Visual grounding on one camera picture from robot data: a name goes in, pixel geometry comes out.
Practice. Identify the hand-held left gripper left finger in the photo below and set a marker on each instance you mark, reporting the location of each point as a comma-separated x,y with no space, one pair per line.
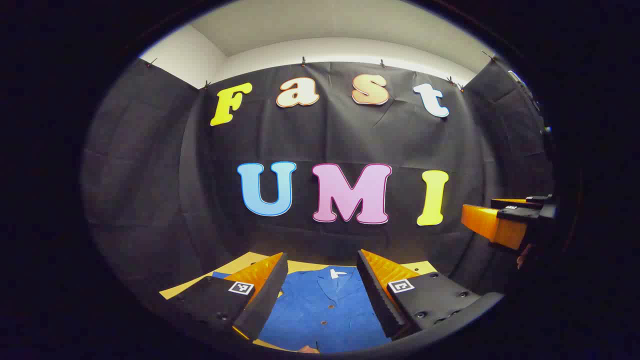
267,295

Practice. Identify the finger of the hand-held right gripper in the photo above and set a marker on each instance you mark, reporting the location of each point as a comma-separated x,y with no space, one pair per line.
492,225
515,202

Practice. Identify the row of black cloth clips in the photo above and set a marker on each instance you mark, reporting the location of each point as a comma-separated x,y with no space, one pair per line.
303,61

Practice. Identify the blue button shirt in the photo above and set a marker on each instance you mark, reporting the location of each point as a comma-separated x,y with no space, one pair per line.
325,310

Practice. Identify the black backdrop cloth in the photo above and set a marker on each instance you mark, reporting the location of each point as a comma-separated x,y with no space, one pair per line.
150,175

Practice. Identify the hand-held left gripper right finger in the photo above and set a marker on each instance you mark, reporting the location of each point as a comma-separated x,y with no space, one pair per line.
376,295

